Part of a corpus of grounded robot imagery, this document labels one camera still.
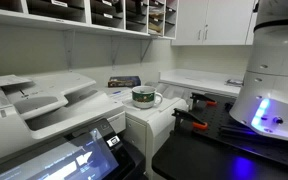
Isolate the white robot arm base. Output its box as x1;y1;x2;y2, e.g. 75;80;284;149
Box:
230;0;288;141

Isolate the white instruction sheet with QR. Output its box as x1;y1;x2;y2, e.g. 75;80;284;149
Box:
109;89;133;106

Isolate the dark book on counter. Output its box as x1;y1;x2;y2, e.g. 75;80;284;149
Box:
108;76;141;87

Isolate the far black orange clamp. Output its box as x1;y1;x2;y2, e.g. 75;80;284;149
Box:
190;92;217;109

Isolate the black orange clamp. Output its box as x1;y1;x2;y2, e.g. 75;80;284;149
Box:
172;108;208;133
190;92;217;109

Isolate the near black orange clamp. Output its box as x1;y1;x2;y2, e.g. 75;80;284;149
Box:
172;108;208;133

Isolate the black perforated mounting board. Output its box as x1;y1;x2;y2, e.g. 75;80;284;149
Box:
183;92;288;173

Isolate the copier black touch screen panel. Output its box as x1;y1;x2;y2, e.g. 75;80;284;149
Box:
0;119;141;180

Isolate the small dark item on counter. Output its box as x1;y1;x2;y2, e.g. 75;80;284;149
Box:
226;79;243;87

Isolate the large white office copier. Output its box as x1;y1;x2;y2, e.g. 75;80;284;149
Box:
0;73;126;159

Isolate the white wall mail sorter shelf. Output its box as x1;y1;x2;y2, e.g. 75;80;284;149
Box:
0;0;179;40

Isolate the white upper wall cabinet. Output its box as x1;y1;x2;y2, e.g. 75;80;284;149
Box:
171;0;255;46

